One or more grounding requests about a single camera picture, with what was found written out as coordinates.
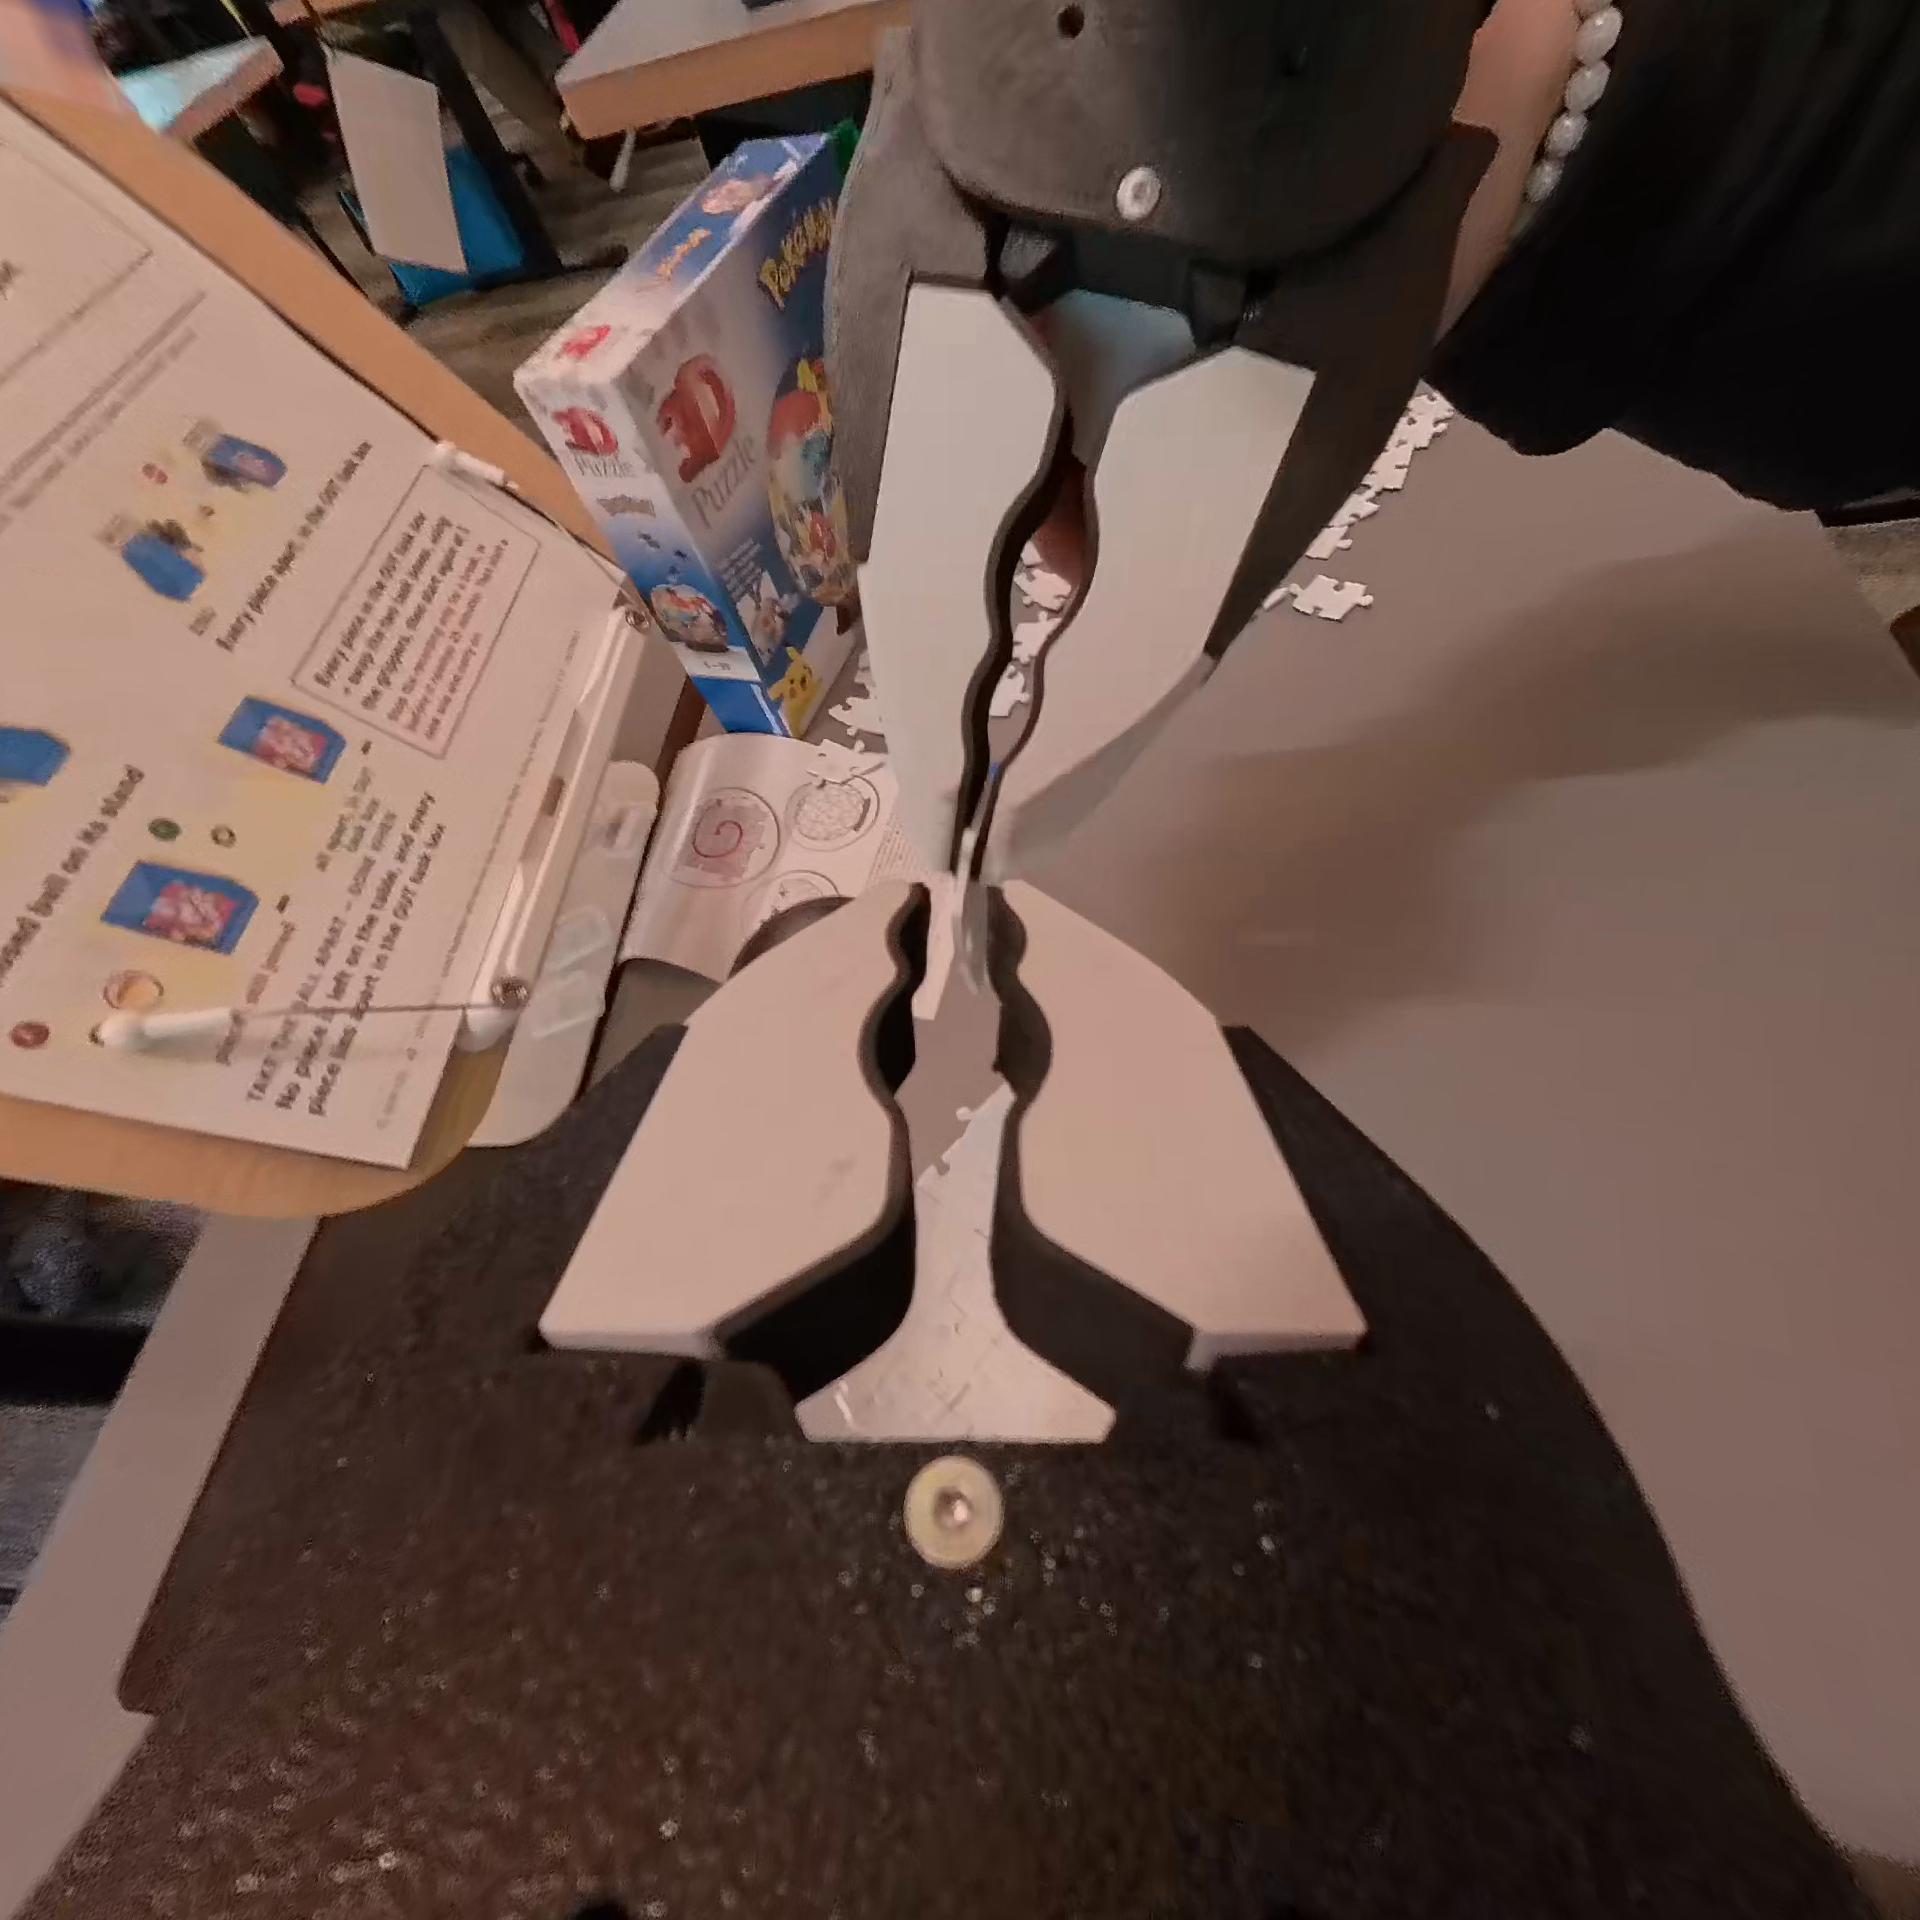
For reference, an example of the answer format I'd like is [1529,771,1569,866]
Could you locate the white cardboard tray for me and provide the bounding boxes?
[463,756,662,1149]

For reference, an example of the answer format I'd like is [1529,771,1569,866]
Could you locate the pile of puzzle pieces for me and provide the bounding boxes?
[816,381,1459,751]

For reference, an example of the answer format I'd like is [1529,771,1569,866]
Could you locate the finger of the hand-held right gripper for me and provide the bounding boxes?
[973,344,1321,879]
[858,277,1070,871]

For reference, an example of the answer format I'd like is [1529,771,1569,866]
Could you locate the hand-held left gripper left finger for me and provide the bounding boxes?
[535,879,932,1407]

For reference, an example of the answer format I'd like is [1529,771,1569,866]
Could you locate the thin metal wire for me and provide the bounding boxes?
[216,990,504,1029]

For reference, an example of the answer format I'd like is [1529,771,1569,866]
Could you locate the black round puzzle stand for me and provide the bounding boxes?
[731,893,853,983]

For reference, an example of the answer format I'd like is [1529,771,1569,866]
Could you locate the blue puzzle box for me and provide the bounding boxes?
[513,131,880,737]

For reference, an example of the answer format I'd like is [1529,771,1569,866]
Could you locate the instruction sheet on clipboard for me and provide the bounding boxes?
[0,81,631,1218]

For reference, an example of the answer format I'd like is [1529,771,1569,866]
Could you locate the white paper sheet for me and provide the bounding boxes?
[321,44,469,275]

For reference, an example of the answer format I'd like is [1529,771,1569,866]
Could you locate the folded puzzle instruction leaflet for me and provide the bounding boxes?
[622,732,940,970]

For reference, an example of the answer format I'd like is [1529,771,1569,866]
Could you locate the partly built white puzzle ball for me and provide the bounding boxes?
[793,1079,1119,1445]

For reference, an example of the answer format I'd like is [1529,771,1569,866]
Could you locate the curved white puzzle piece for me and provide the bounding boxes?
[912,756,1003,1021]

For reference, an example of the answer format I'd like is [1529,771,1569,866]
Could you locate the long wooden desk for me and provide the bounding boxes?
[115,31,289,149]

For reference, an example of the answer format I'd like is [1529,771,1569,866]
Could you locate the person's right forearm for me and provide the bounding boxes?
[1424,0,1920,511]

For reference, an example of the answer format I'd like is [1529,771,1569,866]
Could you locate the blue plastic bin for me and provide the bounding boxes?
[385,141,519,309]

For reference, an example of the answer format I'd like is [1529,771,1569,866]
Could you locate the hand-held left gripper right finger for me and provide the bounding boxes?
[985,879,1370,1416]

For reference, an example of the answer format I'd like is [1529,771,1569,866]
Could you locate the white sheet holder bar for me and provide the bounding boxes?
[456,600,650,1051]

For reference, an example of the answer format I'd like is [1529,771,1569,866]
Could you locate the wood-edged grey table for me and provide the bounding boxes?
[553,0,917,144]

